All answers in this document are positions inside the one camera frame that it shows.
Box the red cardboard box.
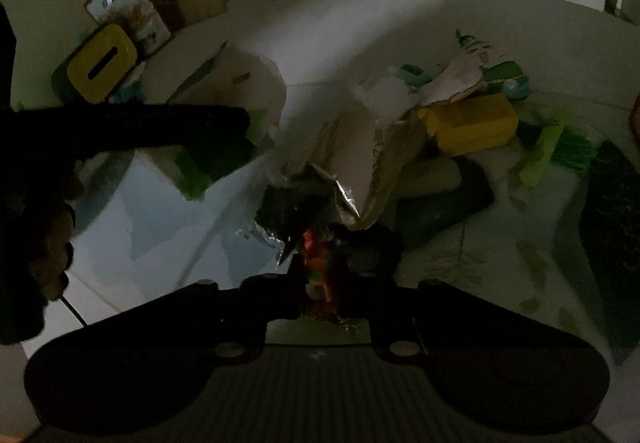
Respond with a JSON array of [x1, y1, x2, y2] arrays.
[[69, 41, 302, 294]]

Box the orange figurine keychain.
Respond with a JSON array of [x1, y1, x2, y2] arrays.
[[302, 229, 334, 316]]

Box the silver foil snack bag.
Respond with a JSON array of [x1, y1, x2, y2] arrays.
[[250, 103, 426, 265]]

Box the green white plush keychain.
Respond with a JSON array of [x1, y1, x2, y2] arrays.
[[456, 29, 530, 102]]

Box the yellow carton box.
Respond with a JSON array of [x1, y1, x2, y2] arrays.
[[418, 94, 520, 157]]

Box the green pen toy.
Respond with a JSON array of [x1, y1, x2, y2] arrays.
[[518, 121, 565, 187]]

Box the green fringed cloth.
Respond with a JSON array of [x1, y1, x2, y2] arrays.
[[551, 129, 598, 175]]

